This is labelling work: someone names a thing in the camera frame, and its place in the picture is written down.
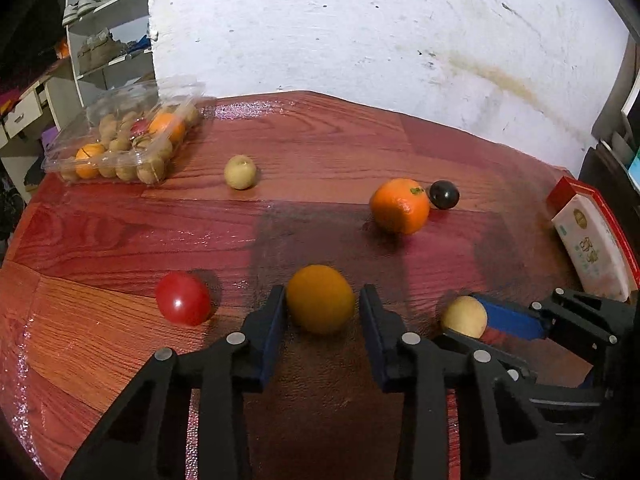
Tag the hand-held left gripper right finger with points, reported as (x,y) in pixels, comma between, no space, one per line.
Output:
(374,345)

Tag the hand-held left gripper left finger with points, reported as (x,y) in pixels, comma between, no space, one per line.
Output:
(274,340)

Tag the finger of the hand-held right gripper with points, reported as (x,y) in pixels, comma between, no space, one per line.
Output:
(515,320)
(462,342)

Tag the small yellow orange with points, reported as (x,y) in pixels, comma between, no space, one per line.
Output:
(320,300)

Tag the small red tomato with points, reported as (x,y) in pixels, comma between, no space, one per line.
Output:
(182,298)

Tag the red cardboard box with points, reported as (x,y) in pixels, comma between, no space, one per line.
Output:
(565,192)

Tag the stemmed tangerine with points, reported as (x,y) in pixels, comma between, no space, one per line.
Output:
(400,207)

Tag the dark plum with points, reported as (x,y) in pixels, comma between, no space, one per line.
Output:
(445,195)

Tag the small tan round fruit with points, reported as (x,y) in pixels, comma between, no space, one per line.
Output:
(240,172)

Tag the pink tissue pack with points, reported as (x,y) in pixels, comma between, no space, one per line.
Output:
(590,250)

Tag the heap of tan longans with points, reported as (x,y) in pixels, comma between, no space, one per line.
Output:
(150,165)

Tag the orange inside clamshell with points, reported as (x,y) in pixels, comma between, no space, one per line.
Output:
(89,160)
(166,127)

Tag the small red fruit inside clamshell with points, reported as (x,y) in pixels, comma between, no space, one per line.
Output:
(140,127)

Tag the clear plastic clamshell container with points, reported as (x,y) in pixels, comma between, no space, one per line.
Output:
(125,95)

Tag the purple stool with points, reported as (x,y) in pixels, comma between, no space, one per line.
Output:
(50,137)

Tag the white shoe shelf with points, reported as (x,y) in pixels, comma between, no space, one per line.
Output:
(72,70)

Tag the white drawer unit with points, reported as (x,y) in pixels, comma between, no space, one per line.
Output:
(25,110)

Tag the beige shoes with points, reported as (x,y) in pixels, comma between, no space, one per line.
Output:
(102,47)

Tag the white sneakers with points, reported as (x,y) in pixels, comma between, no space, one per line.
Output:
(87,5)

